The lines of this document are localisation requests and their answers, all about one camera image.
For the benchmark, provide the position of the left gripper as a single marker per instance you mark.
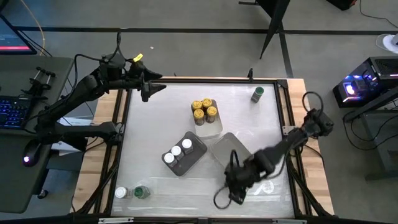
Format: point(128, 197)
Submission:
point(135, 76)

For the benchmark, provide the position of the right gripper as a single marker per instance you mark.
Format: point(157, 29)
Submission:
point(242, 177)

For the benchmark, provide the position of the white-cap clear spice jar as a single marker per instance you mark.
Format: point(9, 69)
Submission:
point(120, 192)
point(169, 158)
point(176, 151)
point(186, 143)

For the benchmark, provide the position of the green spice jar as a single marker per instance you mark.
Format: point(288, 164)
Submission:
point(142, 192)
point(258, 91)

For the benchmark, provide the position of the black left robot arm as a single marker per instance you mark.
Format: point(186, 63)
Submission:
point(77, 90)

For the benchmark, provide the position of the light grey plastic bin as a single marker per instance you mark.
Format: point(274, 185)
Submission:
point(224, 149)

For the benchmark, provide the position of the dark translucent plastic bin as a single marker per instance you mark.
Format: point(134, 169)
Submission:
point(194, 154)

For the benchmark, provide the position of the white plastic bin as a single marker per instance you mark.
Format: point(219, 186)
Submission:
point(210, 130)

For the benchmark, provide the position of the black rectangular box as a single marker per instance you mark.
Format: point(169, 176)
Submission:
point(79, 144)

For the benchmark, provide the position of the white paper booklet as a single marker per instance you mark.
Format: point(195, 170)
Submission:
point(62, 147)

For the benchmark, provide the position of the black clamp stand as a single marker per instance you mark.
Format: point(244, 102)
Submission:
point(34, 91)

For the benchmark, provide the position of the black computer mouse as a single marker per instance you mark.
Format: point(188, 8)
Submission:
point(31, 152)

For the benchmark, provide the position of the backlit black keyboard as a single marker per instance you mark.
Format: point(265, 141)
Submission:
point(14, 112)

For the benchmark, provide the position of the dark grey computer desk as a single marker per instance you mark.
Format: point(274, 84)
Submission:
point(385, 149)

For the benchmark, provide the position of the computer monitor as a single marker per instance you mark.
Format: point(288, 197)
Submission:
point(12, 40)

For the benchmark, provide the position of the black caster wheel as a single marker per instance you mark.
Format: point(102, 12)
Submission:
point(42, 194)

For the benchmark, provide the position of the black computer with lights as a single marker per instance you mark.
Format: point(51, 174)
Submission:
point(382, 71)

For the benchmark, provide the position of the black case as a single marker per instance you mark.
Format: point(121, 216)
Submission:
point(342, 3)

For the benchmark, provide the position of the white round device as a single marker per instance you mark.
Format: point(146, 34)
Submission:
point(390, 42)

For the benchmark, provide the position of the black table frame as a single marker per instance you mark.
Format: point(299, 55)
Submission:
point(217, 81)

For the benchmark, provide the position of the black frame clamp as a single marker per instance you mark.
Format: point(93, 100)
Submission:
point(250, 74)

